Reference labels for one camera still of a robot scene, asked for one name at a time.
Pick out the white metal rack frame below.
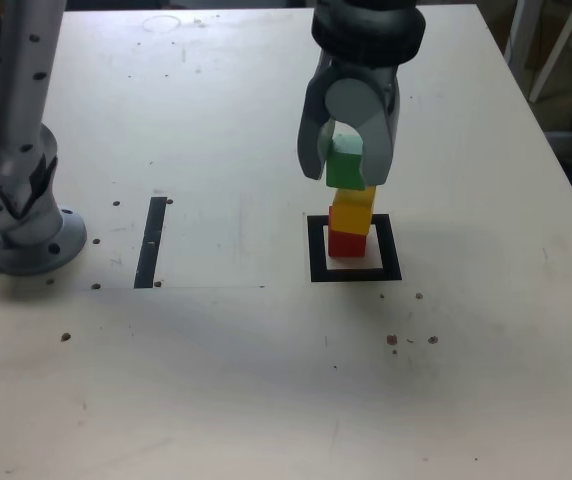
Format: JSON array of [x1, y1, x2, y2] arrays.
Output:
[[503, 0, 572, 104]]

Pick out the green cube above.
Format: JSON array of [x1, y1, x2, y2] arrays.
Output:
[[324, 132, 367, 191]]

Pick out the black tape square outline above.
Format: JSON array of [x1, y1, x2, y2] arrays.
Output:
[[306, 213, 403, 283]]

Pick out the red cube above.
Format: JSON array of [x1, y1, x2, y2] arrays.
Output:
[[327, 207, 368, 259]]

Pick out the yellow cube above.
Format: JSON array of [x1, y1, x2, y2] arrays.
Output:
[[332, 185, 378, 236]]

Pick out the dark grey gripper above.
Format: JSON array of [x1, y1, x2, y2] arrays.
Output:
[[295, 51, 402, 188]]

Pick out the black tape strip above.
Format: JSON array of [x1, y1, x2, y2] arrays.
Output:
[[133, 196, 167, 290]]

